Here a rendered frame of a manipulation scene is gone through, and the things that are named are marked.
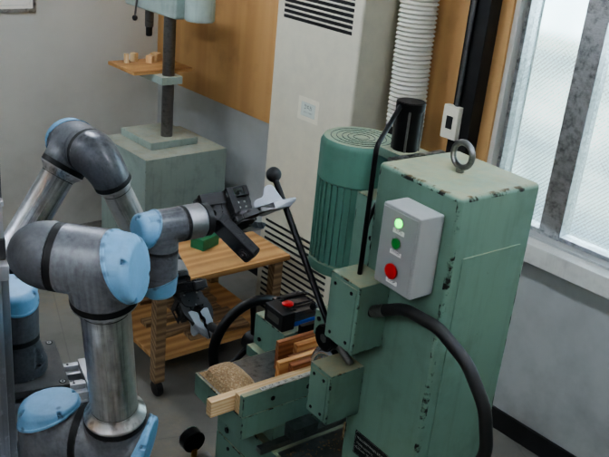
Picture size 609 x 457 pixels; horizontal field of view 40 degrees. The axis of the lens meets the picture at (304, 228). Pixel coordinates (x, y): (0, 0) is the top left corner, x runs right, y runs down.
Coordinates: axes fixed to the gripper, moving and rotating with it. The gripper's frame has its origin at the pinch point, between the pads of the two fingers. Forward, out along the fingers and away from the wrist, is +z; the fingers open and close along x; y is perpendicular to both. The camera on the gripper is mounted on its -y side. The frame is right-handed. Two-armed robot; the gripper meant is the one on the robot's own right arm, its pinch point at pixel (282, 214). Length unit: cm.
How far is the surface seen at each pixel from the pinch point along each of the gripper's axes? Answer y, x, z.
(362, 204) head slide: -7.4, -21.1, 5.2
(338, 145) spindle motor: 5.9, -22.2, 4.1
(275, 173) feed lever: 7.6, -6.4, -2.2
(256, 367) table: -28.5, 28.8, -2.5
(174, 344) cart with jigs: 4, 168, 44
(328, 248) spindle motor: -11.6, -6.1, 4.3
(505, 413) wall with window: -69, 104, 144
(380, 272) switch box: -24.0, -30.6, -4.9
